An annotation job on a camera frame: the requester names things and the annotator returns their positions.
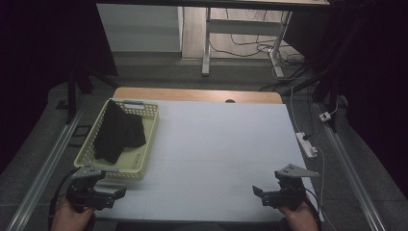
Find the small white adapter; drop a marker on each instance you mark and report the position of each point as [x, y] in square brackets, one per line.
[325, 116]

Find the black cloth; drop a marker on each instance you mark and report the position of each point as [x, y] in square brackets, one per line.
[118, 131]

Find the white desk frame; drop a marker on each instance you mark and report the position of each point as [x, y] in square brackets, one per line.
[240, 27]

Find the white table mat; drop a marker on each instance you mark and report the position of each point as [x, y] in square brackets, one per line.
[218, 154]

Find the wooden table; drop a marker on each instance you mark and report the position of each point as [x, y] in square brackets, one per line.
[192, 95]

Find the white power strip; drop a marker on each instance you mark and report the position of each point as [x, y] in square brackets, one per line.
[306, 146]

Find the metal floor rail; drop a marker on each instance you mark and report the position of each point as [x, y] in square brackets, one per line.
[45, 173]
[349, 173]

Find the pale yellow plastic basket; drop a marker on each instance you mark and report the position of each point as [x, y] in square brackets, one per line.
[146, 128]

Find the person's right hand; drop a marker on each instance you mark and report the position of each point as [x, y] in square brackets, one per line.
[298, 218]

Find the white cabinet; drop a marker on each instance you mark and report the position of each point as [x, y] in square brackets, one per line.
[141, 27]

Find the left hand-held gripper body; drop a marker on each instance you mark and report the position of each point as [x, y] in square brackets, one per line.
[84, 189]

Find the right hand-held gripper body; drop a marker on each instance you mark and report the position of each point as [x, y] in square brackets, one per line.
[290, 189]

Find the person's left hand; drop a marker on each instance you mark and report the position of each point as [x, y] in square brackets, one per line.
[69, 218]

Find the black stand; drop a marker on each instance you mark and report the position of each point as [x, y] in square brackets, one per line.
[330, 93]
[72, 99]

